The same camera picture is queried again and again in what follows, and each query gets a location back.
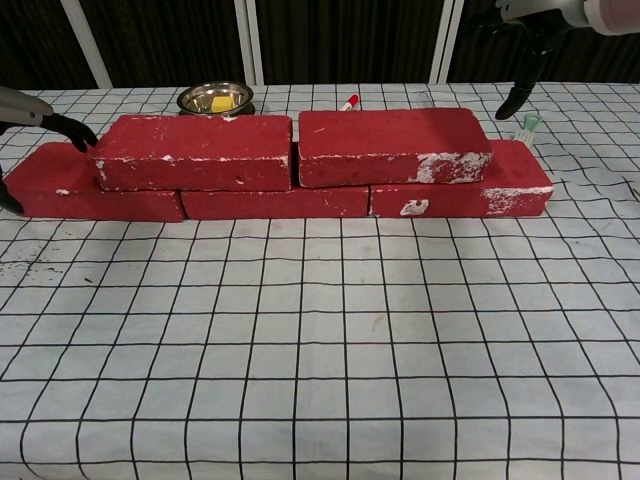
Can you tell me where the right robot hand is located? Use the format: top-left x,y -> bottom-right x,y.
464,0 -> 589,121

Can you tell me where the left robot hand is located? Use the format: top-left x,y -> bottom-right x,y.
0,84 -> 100,215

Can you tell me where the red brick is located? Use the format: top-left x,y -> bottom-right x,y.
88,113 -> 294,194
179,185 -> 372,221
368,139 -> 555,219
2,141 -> 187,222
297,106 -> 494,190

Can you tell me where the green brush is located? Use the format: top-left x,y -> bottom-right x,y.
512,113 -> 544,147

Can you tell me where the metal bowl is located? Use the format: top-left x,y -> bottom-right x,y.
177,83 -> 256,117

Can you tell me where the checkered tablecloth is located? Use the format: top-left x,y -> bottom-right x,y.
0,82 -> 640,480

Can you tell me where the white partition post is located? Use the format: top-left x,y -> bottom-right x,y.
428,0 -> 464,84
59,0 -> 112,89
234,0 -> 265,85

